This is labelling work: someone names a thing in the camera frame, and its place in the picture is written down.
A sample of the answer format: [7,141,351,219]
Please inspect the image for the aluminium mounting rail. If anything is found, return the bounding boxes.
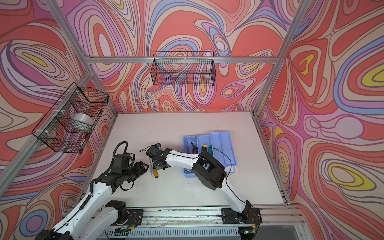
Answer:
[140,205,306,229]

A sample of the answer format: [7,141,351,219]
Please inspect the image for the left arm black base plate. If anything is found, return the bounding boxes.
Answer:
[123,209,144,227]

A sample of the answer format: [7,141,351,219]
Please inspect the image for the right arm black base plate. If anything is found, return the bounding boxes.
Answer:
[218,208,263,225]

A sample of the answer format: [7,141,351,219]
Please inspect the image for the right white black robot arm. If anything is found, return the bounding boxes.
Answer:
[146,145,263,227]

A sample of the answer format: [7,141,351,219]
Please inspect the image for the grey duct tape roll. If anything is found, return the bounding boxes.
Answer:
[71,113,95,128]

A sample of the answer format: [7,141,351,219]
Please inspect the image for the yellow black screwdriver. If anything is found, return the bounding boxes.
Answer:
[153,169,159,178]

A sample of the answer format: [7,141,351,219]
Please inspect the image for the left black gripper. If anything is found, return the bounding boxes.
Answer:
[120,160,149,182]

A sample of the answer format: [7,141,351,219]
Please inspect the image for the white blue plastic tool box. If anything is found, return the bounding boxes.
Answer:
[183,132,237,174]

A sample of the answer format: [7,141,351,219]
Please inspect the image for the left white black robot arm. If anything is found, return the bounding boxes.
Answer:
[35,141,149,240]

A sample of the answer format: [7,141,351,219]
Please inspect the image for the black wire basket left wall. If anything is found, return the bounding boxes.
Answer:
[32,83,109,154]

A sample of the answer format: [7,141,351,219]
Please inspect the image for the black wire basket wall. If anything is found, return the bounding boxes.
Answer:
[151,51,216,86]
[32,83,109,154]

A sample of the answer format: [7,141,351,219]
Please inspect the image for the black wire basket back wall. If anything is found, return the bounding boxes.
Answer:
[151,51,216,86]

